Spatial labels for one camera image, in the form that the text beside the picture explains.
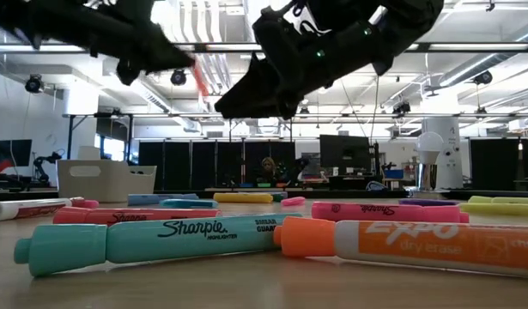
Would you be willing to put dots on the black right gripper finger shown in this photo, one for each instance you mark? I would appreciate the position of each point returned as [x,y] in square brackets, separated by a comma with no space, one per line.
[255,101]

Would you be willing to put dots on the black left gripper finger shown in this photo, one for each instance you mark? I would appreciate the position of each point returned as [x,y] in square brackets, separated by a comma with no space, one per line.
[165,58]

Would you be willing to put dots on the orange highlighter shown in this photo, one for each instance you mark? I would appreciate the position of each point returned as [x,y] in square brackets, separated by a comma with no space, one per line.
[200,79]

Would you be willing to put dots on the yellow highlighter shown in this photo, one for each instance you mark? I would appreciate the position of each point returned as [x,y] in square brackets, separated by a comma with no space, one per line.
[504,199]
[499,209]
[242,198]

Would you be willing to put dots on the green Expo dry-erase marker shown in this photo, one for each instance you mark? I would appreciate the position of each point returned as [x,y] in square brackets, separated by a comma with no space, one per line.
[280,196]

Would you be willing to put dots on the turquoise highlighter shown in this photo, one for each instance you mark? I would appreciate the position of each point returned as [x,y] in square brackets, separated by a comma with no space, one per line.
[188,204]

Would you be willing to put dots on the light blue highlighter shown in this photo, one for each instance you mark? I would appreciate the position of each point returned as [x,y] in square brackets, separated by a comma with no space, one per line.
[147,199]

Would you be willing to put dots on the coral Sharpie highlighter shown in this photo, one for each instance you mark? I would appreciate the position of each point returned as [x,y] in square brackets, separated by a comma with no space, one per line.
[139,216]

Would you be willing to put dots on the purple highlighter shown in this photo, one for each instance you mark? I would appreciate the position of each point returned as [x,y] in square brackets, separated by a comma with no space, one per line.
[426,202]

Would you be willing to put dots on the orange Expo dry-erase marker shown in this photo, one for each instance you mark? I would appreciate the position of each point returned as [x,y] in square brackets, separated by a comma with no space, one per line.
[418,249]

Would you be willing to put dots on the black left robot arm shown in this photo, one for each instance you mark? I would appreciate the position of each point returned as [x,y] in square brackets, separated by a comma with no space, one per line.
[32,21]

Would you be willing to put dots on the black background robot arm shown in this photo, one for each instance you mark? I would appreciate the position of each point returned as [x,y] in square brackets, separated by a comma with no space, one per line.
[44,165]

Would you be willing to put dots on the person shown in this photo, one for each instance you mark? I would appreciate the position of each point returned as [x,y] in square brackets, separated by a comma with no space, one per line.
[268,165]

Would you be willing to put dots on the black overhead beam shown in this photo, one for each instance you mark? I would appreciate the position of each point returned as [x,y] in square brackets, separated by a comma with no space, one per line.
[422,46]

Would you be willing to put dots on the black partition panels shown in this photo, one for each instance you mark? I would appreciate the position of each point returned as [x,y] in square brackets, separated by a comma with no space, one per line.
[495,163]
[177,165]

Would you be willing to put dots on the black computer monitor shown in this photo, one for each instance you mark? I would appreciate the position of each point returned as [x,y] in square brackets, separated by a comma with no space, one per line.
[12,152]
[345,152]

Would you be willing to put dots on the white light bulb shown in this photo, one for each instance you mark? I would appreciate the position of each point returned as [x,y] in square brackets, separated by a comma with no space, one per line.
[429,146]

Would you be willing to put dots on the blue box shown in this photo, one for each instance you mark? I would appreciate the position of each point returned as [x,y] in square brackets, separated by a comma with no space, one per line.
[394,174]

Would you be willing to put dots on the white plastic storage bin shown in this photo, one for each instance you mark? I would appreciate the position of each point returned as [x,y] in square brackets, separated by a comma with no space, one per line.
[104,184]

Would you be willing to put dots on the white round column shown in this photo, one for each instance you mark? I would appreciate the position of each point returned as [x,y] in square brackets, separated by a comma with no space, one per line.
[454,146]

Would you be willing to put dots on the teal Sharpie highlighter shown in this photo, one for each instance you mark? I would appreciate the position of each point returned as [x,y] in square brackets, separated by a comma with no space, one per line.
[160,242]

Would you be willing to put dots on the red Expo dry-erase marker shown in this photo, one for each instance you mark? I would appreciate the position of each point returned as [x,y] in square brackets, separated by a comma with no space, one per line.
[27,210]

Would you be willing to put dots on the black truss frame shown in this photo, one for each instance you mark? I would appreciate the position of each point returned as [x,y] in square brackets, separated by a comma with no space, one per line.
[353,115]

